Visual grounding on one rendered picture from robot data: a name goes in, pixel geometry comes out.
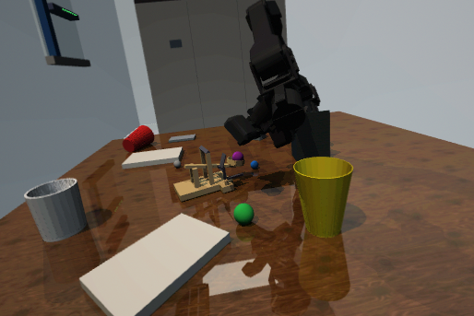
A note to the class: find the green ball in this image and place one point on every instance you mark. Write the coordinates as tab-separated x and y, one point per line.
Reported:
243	214

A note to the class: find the white rectangular slab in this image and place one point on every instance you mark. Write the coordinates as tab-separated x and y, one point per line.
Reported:
137	280
154	157

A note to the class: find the olive yellow cup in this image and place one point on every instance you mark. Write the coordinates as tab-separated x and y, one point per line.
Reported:
323	184

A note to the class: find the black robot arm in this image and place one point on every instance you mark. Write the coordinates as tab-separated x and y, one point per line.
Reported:
290	93

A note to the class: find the red plastic cup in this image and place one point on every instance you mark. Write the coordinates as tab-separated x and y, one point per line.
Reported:
142	136

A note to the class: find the dark purple ball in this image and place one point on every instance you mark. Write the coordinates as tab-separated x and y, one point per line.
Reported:
238	156

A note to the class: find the grey handleless cup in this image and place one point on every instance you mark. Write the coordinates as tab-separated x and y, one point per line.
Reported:
57	209

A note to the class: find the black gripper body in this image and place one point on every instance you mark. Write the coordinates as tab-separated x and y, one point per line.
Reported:
245	130

